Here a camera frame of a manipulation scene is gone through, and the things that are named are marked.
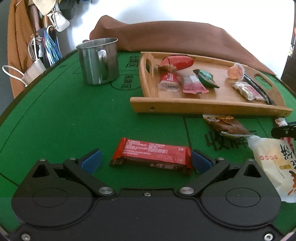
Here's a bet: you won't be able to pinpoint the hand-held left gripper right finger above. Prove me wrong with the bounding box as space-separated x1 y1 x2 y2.
177 150 263 197

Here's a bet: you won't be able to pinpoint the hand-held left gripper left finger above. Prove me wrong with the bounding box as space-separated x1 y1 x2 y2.
31 149 116 197

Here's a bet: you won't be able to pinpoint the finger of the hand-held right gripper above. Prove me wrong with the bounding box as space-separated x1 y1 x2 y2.
271 125 296 140

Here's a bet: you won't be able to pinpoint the white bread packet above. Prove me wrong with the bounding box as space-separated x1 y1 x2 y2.
247 136 296 203

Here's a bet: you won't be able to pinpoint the dark striped snack packet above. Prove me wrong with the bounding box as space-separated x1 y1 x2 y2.
243 73 275 105

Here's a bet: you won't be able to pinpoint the brown snack bar packet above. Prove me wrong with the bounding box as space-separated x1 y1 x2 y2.
203 114 251 138

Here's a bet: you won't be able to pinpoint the red chocolate bar packet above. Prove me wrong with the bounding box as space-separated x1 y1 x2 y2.
109 138 193 176

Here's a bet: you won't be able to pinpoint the wooden tray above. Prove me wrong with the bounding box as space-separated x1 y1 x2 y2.
130 51 293 118

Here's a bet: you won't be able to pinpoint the pink snack packet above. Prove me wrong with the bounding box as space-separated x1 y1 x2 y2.
182 75 209 94

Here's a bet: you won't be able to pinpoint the pink jelly cup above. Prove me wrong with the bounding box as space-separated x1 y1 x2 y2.
228 62 245 80

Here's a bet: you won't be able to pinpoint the red clear snack packet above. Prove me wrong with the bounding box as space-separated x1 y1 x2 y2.
158 72 181 91

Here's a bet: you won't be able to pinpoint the large red snack packet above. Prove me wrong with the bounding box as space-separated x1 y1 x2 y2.
158 55 194 72

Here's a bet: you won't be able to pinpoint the red white snack packet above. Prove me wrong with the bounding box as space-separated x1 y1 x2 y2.
232 81 265 102

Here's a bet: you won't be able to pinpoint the dark brown door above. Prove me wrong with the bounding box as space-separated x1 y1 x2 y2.
281 23 296 80

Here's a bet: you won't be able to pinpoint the green snack packet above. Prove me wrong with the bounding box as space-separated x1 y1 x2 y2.
193 69 220 88

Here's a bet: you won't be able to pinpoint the steel mug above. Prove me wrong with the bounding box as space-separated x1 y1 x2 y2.
76 37 120 86

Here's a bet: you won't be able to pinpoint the white paper bag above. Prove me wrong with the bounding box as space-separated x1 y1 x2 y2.
2 59 47 87

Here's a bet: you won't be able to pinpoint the brown cloth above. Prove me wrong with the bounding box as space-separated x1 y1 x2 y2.
89 15 277 76

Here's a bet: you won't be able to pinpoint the brown coat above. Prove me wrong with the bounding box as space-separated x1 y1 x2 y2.
8 0 43 98

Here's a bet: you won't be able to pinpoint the black bag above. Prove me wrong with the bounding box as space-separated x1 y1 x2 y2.
59 0 75 20

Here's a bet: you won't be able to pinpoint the cream hat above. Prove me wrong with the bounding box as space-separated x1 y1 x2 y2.
32 0 56 14

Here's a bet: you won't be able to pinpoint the blue lanyards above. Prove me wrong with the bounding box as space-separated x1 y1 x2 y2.
44 25 63 66

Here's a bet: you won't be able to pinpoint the white cable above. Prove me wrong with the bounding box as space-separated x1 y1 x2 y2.
28 35 40 62

